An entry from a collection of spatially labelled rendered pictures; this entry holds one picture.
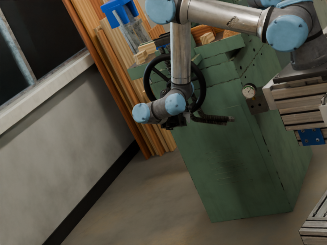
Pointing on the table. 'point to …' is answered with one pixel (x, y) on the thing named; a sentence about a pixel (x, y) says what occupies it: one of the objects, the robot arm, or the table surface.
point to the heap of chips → (229, 33)
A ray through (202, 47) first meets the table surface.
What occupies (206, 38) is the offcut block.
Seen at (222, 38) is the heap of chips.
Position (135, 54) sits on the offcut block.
